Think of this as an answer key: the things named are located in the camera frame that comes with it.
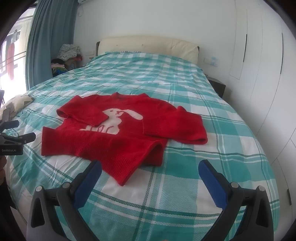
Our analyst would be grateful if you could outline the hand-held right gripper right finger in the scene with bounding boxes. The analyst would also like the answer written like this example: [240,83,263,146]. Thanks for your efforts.
[198,159,274,241]

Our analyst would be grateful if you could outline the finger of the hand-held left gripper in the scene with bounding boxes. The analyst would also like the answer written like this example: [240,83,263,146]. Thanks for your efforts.
[0,120,19,131]
[0,132,36,145]

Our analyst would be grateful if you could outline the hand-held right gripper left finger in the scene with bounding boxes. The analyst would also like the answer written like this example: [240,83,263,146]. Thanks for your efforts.
[26,160,102,241]

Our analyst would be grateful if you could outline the red rabbit print sweater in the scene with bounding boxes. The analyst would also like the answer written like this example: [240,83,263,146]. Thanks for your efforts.
[41,92,208,186]

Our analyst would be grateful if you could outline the pile of mixed clothes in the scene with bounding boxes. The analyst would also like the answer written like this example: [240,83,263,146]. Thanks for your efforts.
[51,44,83,77]

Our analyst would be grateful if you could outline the beige patterned pillow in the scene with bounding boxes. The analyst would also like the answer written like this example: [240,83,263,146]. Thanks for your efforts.
[0,95,35,121]

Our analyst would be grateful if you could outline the hanging red garment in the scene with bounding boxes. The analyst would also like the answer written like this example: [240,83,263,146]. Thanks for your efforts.
[6,30,20,80]

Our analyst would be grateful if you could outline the blue curtain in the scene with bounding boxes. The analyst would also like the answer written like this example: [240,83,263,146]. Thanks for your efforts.
[26,0,80,91]

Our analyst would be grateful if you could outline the dark wooden nightstand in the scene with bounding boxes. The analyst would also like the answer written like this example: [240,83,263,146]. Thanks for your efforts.
[205,74,226,99]

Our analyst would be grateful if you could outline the bed with teal plaid cover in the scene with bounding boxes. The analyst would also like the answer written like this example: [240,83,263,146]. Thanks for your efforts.
[5,52,280,241]

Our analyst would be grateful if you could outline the white wardrobe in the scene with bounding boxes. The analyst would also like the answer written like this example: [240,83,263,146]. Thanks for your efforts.
[229,0,296,209]

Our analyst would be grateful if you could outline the cream padded headboard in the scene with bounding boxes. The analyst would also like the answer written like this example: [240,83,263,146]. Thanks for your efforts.
[96,36,200,64]

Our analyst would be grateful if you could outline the white wall socket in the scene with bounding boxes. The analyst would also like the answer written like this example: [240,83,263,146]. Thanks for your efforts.
[203,57,219,66]

